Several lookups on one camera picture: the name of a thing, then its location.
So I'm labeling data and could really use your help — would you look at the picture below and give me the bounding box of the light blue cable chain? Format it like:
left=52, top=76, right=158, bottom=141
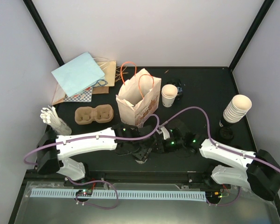
left=30, top=188, right=208, bottom=203

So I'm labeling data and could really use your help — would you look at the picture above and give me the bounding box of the black cup lid stack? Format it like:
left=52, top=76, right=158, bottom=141
left=217, top=127, right=234, bottom=141

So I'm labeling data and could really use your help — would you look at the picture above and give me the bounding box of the stack of white cups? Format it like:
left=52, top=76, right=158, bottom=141
left=220, top=94, right=252, bottom=124

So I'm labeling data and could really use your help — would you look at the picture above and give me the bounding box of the brown kraft paper bag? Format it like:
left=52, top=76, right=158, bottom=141
left=52, top=61, right=116, bottom=105

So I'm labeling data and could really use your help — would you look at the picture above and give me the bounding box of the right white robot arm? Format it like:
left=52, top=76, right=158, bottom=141
left=157, top=119, right=280, bottom=201

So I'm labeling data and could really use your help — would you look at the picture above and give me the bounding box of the checkered paper bag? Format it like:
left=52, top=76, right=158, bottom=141
left=63, top=87, right=93, bottom=102

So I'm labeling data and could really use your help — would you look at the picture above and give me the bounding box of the cream bear paper bag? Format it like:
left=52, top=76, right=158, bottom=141
left=116, top=67, right=161, bottom=127

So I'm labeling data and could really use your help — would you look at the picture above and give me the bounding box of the light blue paper bag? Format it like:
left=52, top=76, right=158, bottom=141
left=51, top=52, right=105, bottom=97

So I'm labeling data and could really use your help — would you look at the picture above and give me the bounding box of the white plastic cutlery bunch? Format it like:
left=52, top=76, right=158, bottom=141
left=40, top=106, right=72, bottom=136

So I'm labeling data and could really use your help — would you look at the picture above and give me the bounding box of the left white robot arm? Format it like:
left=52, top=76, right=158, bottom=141
left=37, top=123, right=153, bottom=186

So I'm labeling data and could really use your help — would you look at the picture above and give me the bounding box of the white paper coffee cup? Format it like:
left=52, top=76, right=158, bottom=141
left=135, top=157, right=147, bottom=164

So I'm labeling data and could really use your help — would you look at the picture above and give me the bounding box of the black paper coffee cup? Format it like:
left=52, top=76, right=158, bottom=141
left=175, top=79, right=183, bottom=97

